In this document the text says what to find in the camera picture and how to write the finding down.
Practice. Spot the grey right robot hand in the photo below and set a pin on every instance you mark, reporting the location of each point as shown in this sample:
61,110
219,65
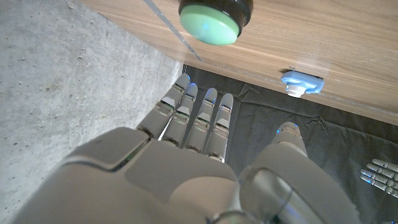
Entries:
161,183

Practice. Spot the blue toy camera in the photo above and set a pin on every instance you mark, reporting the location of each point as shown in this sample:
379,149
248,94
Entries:
301,82

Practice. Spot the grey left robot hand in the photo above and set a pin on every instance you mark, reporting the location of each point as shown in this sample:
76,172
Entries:
384,177

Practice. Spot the wooden table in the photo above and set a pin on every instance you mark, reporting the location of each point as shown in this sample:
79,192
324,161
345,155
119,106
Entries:
174,31

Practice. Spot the green push button black base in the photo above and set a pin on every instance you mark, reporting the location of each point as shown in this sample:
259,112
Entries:
210,25

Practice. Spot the black fabric backdrop curtain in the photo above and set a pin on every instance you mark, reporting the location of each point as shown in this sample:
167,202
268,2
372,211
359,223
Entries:
335,133

